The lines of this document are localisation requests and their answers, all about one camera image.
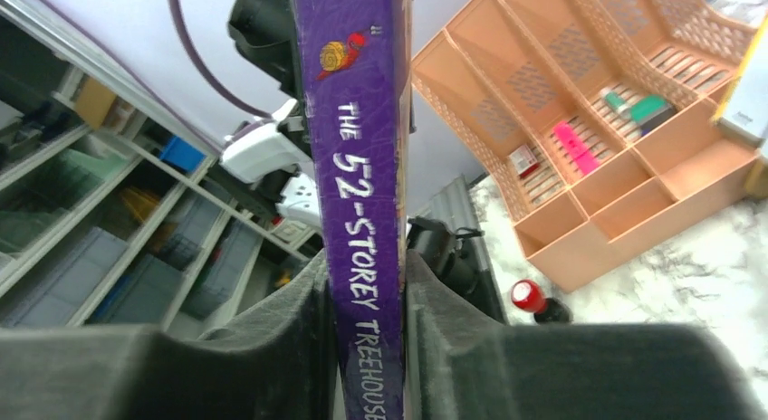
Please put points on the orange plastic file organizer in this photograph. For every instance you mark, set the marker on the orange plastic file organizer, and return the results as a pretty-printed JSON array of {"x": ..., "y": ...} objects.
[{"x": 503, "y": 73}]

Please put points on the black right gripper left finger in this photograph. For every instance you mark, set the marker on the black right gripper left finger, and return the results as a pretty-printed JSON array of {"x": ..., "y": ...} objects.
[{"x": 275, "y": 360}]

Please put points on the small red white box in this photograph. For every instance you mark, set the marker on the small red white box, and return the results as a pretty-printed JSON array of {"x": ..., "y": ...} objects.
[{"x": 524, "y": 161}]

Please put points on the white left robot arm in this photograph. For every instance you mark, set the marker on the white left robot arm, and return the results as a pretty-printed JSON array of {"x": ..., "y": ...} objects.
[{"x": 268, "y": 153}]

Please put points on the red capped small bottle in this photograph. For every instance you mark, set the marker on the red capped small bottle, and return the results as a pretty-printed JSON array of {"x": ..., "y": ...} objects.
[{"x": 528, "y": 296}]

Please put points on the green eraser in organizer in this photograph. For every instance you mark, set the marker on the green eraser in organizer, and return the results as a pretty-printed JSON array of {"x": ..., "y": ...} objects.
[{"x": 648, "y": 113}]

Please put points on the pink highlighter in organizer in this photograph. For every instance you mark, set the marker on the pink highlighter in organizer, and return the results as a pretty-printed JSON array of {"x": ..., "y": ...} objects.
[{"x": 576, "y": 148}]

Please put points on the background storage shelving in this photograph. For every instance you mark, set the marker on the background storage shelving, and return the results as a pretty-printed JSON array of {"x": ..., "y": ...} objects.
[{"x": 107, "y": 215}]

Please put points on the white Furniture Decorate book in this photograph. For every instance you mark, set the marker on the white Furniture Decorate book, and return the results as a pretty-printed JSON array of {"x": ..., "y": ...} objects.
[{"x": 742, "y": 111}]

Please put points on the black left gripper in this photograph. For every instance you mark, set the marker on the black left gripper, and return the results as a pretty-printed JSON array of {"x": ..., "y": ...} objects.
[{"x": 265, "y": 34}]

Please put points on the purple 52-Storey Treehouse book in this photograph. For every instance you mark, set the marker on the purple 52-Storey Treehouse book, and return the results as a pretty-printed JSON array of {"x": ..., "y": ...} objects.
[{"x": 355, "y": 58}]

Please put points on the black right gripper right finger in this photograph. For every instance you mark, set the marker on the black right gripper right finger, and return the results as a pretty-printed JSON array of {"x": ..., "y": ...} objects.
[{"x": 463, "y": 364}]

